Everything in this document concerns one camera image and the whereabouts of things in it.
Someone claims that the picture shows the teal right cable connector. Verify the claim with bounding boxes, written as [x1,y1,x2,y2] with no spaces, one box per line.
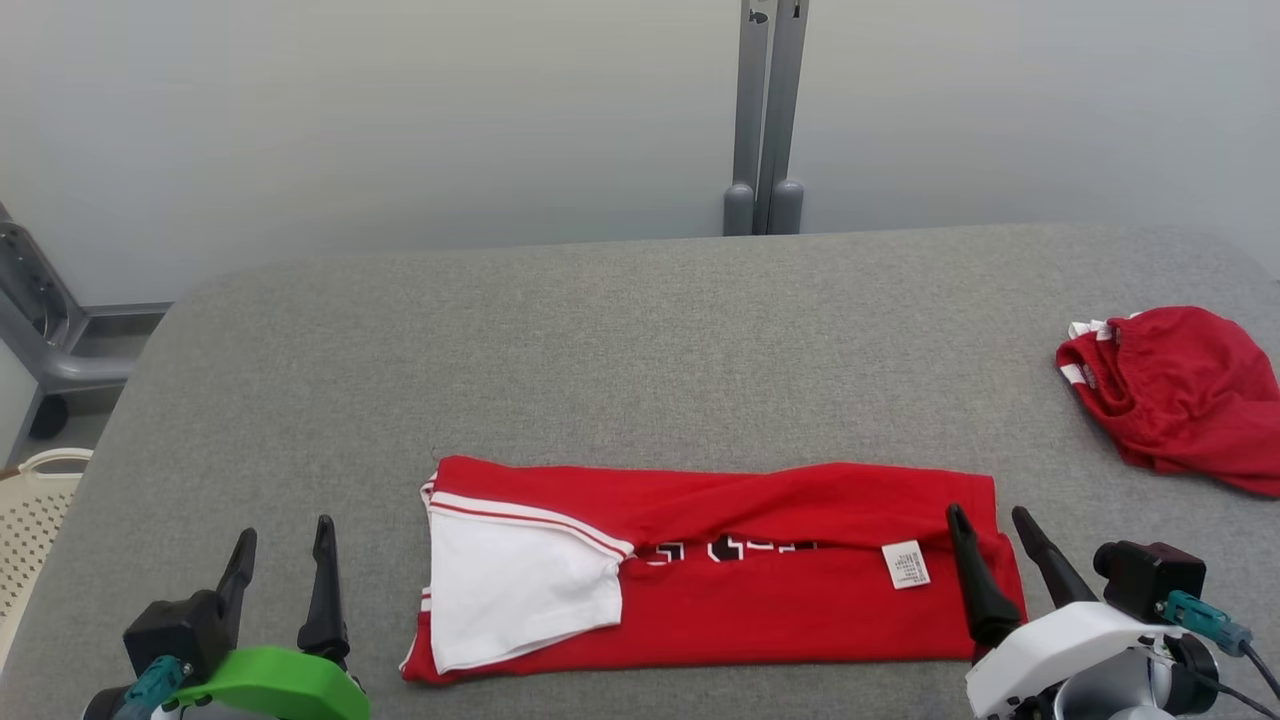
[1160,590,1255,659]

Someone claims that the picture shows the teal cable connector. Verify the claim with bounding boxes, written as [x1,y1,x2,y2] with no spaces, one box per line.
[1160,590,1255,659]
[118,655,192,720]

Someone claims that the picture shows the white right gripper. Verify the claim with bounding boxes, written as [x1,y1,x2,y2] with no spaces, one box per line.
[945,503,1171,720]

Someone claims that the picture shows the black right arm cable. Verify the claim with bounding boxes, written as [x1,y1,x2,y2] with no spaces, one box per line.
[1170,640,1280,720]

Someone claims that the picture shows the red and white jersey shirt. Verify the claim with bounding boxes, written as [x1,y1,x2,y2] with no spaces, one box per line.
[400,455,1029,687]

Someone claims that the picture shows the grey metal double post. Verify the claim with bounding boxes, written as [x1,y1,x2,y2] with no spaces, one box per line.
[723,0,809,237]

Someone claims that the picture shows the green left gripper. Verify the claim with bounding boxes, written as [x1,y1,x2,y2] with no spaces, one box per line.
[165,515,372,720]

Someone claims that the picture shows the white perforated laundry basket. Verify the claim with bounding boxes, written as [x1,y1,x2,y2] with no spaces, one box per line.
[0,448,95,661]

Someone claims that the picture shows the teal left cable connector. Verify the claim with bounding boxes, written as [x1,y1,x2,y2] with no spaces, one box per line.
[118,655,192,720]

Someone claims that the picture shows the red shorts with elastic waistband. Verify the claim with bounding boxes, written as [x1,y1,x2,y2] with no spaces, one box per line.
[1055,305,1280,499]

